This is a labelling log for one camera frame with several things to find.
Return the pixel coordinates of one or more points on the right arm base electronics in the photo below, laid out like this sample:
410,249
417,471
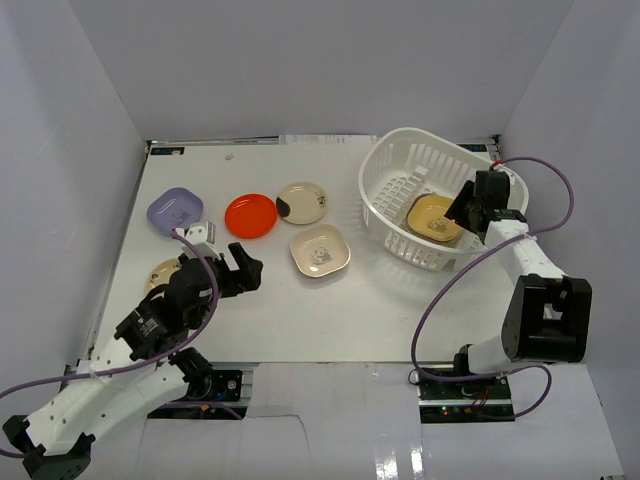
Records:
481,401

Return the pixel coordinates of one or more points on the lavender square plate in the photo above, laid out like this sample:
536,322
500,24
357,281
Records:
177,207

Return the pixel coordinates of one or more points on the dark label sticker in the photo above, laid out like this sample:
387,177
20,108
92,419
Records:
166,151

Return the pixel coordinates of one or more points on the white paper sheets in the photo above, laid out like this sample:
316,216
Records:
327,139

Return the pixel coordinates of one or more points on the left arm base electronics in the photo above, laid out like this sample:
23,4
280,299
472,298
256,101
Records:
218,397

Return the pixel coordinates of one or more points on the cream square panda plate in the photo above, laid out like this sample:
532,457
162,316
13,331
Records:
320,251

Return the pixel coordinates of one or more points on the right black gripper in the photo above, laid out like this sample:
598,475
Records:
456,211

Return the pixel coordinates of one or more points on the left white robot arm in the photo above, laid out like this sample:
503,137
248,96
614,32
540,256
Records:
147,365

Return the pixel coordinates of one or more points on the cream round plate dark patch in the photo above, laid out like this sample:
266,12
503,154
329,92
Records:
302,203

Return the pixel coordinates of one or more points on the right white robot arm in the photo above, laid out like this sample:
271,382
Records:
548,315

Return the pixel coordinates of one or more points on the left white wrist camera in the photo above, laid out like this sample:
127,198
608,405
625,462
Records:
201,234

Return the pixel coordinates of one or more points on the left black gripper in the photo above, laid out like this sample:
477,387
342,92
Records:
232,276

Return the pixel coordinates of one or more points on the orange round plate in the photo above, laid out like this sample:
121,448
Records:
251,216

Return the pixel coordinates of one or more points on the beige round plate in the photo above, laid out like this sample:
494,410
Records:
161,274

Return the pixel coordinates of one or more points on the yellow square panda plate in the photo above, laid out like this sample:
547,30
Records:
426,219

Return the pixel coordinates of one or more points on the white plastic slotted bin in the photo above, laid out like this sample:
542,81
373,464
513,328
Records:
405,164

